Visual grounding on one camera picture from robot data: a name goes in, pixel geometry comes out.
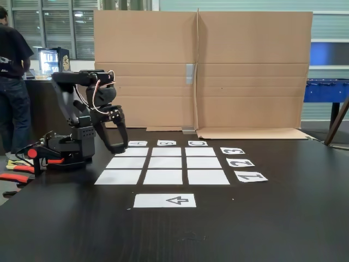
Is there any white nine-square grid sheet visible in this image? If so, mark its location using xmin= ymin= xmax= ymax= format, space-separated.
xmin=94 ymin=147 xmax=231 ymax=186

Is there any black orange bar clamp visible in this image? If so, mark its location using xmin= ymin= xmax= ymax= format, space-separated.
xmin=0 ymin=164 xmax=36 ymax=197
xmin=26 ymin=146 xmax=88 ymax=178

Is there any dark wooden counter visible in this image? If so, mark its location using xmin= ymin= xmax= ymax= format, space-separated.
xmin=24 ymin=78 xmax=95 ymax=148

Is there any black mini fridge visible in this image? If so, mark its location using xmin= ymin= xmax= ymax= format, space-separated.
xmin=37 ymin=46 xmax=73 ymax=78

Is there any white arrow paper sheet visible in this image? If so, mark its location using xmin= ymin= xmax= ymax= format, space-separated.
xmin=133 ymin=193 xmax=197 ymax=209

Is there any large brown cardboard sheet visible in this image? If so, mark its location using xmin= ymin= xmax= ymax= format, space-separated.
xmin=195 ymin=8 xmax=316 ymax=140
xmin=93 ymin=10 xmax=199 ymax=132

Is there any person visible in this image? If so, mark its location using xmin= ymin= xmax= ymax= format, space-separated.
xmin=0 ymin=7 xmax=35 ymax=158

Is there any paper sheet number 3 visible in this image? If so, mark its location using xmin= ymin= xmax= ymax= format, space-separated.
xmin=220 ymin=147 xmax=245 ymax=155

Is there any paper sheet number 2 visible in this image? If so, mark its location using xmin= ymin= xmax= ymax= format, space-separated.
xmin=226 ymin=158 xmax=256 ymax=168

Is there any paper sheet number 1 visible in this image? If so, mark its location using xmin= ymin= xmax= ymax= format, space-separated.
xmin=234 ymin=171 xmax=268 ymax=183

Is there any blue foosball table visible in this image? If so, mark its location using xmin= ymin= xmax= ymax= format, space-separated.
xmin=303 ymin=78 xmax=349 ymax=129

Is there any brown wooden leg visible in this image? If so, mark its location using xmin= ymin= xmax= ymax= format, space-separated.
xmin=323 ymin=97 xmax=349 ymax=146

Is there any red white servo wire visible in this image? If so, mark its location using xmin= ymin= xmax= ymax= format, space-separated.
xmin=92 ymin=70 xmax=117 ymax=115

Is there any black power cable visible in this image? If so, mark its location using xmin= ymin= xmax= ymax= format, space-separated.
xmin=15 ymin=141 xmax=46 ymax=168

